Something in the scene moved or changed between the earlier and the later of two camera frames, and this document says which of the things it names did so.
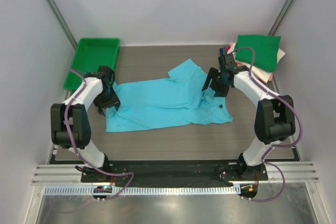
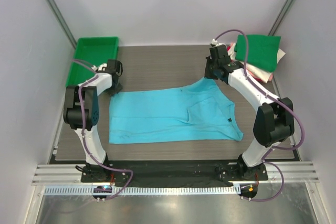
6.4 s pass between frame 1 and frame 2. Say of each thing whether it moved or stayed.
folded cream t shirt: stayed
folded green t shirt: stayed
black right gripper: moved
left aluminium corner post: stayed
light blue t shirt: moved
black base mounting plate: stayed
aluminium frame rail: stayed
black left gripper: moved
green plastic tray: stayed
